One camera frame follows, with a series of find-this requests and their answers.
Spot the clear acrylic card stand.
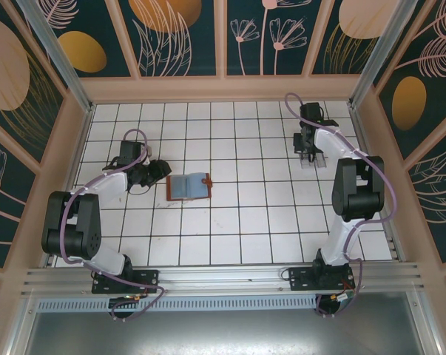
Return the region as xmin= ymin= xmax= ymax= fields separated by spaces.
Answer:
xmin=298 ymin=150 xmax=329 ymax=172

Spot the brown leather card holder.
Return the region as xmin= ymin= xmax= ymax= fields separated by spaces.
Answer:
xmin=166 ymin=171 xmax=215 ymax=203

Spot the black base plate left arm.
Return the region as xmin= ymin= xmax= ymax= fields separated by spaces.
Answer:
xmin=91 ymin=268 xmax=161 ymax=295

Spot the black base plate right arm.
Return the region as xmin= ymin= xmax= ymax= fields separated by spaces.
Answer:
xmin=288 ymin=266 xmax=357 ymax=293

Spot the small green circuit board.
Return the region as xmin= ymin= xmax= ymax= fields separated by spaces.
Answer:
xmin=331 ymin=289 xmax=357 ymax=303

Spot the grey metal sheet panel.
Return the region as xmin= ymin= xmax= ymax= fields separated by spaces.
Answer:
xmin=7 ymin=310 xmax=442 ymax=355

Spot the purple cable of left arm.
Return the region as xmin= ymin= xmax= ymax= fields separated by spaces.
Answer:
xmin=58 ymin=129 xmax=165 ymax=322

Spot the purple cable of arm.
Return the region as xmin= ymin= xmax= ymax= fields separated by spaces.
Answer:
xmin=284 ymin=92 xmax=399 ymax=320
xmin=58 ymin=129 xmax=165 ymax=322

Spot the aluminium side rail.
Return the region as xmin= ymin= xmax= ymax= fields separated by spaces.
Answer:
xmin=347 ymin=103 xmax=407 ymax=264
xmin=43 ymin=104 xmax=95 ymax=268

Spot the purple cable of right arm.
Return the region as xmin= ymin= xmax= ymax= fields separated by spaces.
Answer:
xmin=284 ymin=92 xmax=399 ymax=320

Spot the long aluminium mounting rail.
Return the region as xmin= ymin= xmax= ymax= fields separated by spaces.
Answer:
xmin=21 ymin=263 xmax=427 ymax=297

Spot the aluminium corner post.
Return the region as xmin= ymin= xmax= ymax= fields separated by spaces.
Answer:
xmin=17 ymin=0 xmax=95 ymax=112
xmin=348 ymin=0 xmax=430 ymax=108

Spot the slotted grey cable duct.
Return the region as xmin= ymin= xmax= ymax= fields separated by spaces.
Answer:
xmin=36 ymin=297 xmax=320 ymax=312

